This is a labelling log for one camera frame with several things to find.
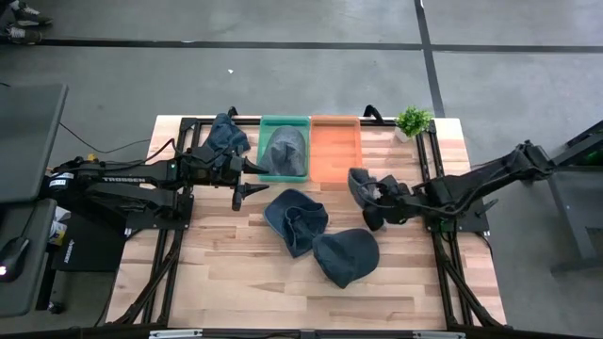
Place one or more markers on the small plant in white pot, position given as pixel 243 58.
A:
pixel 413 121

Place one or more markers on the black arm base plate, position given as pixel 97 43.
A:
pixel 471 223
pixel 155 222

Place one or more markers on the grey and blue hat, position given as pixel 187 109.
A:
pixel 360 186

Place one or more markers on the black Trossen control box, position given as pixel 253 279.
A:
pixel 89 249

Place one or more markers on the person's dark shoe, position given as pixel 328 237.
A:
pixel 21 35
pixel 30 14

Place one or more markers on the silver crossbar bracket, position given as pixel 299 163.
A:
pixel 175 334
pixel 439 335

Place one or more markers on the white and yellow packet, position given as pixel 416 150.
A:
pixel 57 230

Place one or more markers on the grey bucket hat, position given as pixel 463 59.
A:
pixel 285 150

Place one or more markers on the black clamp lever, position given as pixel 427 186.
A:
pixel 487 207

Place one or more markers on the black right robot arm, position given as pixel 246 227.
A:
pixel 490 179

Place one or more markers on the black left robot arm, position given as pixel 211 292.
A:
pixel 132 179

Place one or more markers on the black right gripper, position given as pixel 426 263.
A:
pixel 402 205

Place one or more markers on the grey side desk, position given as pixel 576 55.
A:
pixel 37 292

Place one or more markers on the black front crossbar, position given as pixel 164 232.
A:
pixel 259 335

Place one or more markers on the orange translucent plastic bin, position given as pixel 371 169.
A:
pixel 335 150

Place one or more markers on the grey metal table frame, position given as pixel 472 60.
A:
pixel 560 157

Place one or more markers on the blue denim bucket hat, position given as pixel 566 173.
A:
pixel 226 132

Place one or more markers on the black aluminium table frame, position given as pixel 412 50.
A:
pixel 420 155

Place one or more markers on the dark grey desk panel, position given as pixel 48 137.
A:
pixel 28 141

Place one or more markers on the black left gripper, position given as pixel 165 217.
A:
pixel 212 167

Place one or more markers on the black desk caster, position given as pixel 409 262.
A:
pixel 55 308

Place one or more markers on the black frame strut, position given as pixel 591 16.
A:
pixel 372 110
pixel 232 112

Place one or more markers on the black computer mouse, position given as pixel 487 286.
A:
pixel 13 256

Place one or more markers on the green translucent plastic bin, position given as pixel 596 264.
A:
pixel 266 129

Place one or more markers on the dark blue bucket hat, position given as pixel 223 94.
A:
pixel 346 256

